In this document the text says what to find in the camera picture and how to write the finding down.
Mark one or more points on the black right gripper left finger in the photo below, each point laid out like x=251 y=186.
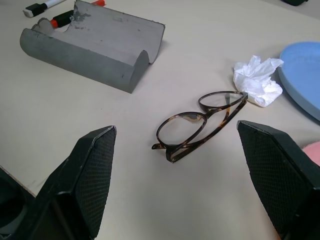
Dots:
x=85 y=180

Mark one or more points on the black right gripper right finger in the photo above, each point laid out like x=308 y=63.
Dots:
x=280 y=180

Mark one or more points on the pink plate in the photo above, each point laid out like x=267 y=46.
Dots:
x=313 y=152

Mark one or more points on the tortoiseshell oval glasses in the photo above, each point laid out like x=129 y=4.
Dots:
x=172 y=155

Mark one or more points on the white tissue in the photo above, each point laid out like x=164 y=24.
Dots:
x=252 y=80

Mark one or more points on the grey glasses case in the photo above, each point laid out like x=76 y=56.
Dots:
x=100 y=37

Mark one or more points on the red marker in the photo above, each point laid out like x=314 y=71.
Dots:
x=62 y=18

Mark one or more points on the white marker black cap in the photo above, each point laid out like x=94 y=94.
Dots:
x=53 y=3

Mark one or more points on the light blue plate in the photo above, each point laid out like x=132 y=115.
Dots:
x=302 y=70

